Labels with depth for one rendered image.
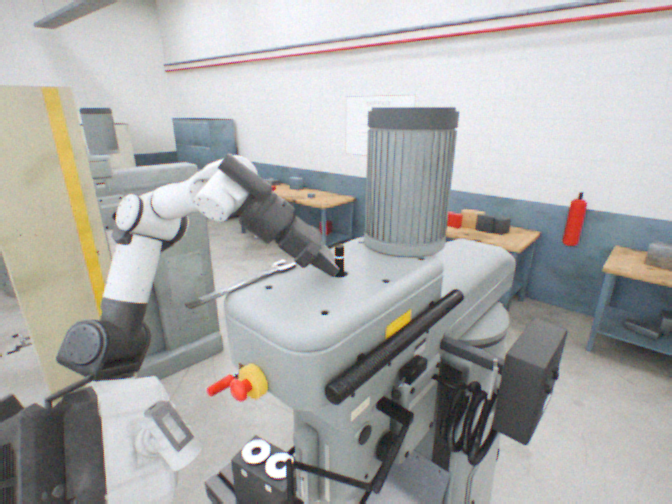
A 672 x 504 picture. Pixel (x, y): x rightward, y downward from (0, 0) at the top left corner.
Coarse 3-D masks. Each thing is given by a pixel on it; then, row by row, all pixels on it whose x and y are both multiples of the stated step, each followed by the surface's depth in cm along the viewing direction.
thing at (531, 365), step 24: (528, 336) 86; (552, 336) 86; (504, 360) 81; (528, 360) 78; (552, 360) 80; (504, 384) 82; (528, 384) 78; (552, 384) 91; (504, 408) 84; (528, 408) 80; (504, 432) 85; (528, 432) 81
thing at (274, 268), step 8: (272, 264) 81; (280, 264) 82; (264, 272) 77; (272, 272) 77; (240, 280) 73; (248, 280) 73; (256, 280) 74; (224, 288) 70; (232, 288) 70; (208, 296) 67; (216, 296) 67; (192, 304) 64; (200, 304) 65
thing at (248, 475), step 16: (256, 448) 127; (272, 448) 127; (240, 464) 122; (256, 464) 121; (272, 464) 120; (240, 480) 124; (256, 480) 119; (272, 480) 117; (240, 496) 128; (256, 496) 122; (272, 496) 117
